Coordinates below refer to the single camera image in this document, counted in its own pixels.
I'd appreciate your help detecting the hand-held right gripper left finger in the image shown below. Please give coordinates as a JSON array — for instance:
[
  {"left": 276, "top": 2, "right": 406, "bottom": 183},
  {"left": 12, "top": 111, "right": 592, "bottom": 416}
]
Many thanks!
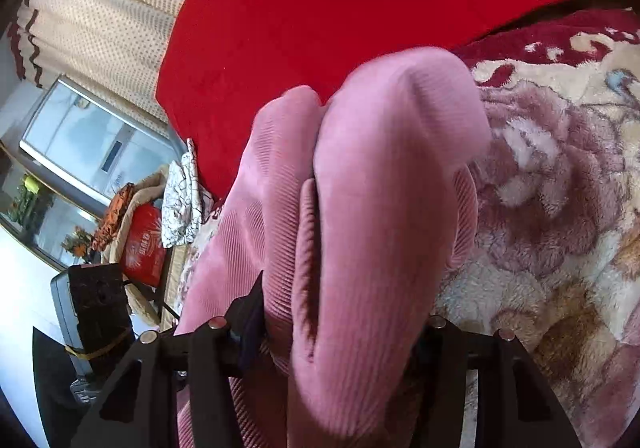
[{"left": 70, "top": 271, "right": 266, "bottom": 448}]

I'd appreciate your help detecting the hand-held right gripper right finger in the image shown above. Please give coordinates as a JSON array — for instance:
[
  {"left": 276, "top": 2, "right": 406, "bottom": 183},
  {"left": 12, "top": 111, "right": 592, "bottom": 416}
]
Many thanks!
[{"left": 405, "top": 315, "right": 583, "bottom": 448}]

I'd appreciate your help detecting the pink corduroy jacket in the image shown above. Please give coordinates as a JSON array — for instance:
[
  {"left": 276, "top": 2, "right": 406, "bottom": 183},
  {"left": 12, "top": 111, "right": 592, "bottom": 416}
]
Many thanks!
[{"left": 172, "top": 46, "right": 493, "bottom": 448}]

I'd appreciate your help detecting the red printed bag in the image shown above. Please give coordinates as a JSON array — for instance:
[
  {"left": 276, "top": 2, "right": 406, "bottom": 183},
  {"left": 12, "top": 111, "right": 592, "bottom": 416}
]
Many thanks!
[{"left": 120, "top": 203, "right": 168, "bottom": 289}]

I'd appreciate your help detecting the orange patterned cloth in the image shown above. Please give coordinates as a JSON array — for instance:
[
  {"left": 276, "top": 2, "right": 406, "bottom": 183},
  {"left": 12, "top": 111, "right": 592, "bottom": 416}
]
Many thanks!
[{"left": 90, "top": 182, "right": 137, "bottom": 251}]

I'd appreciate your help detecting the glass display cabinet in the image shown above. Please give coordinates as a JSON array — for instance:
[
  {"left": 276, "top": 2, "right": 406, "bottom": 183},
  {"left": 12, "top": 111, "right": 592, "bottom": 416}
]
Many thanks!
[{"left": 0, "top": 143, "right": 111, "bottom": 274}]

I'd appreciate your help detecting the white patterned cloth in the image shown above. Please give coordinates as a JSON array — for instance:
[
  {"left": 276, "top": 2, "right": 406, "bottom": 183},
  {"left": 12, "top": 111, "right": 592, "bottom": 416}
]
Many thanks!
[{"left": 160, "top": 138, "right": 216, "bottom": 249}]

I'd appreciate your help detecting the floral red and white blanket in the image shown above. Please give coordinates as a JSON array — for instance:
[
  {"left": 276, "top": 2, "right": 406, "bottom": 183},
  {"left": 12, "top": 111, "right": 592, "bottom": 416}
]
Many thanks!
[{"left": 170, "top": 8, "right": 640, "bottom": 448}]

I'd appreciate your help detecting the beige dotted curtain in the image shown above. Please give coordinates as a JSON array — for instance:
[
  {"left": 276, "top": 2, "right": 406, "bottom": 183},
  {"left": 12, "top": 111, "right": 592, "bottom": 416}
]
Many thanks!
[{"left": 7, "top": 0, "right": 211, "bottom": 129}]

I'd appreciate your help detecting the plain red quilt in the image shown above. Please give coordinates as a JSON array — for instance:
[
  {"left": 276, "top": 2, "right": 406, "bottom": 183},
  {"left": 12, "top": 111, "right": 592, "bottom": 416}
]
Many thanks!
[{"left": 155, "top": 0, "right": 623, "bottom": 199}]

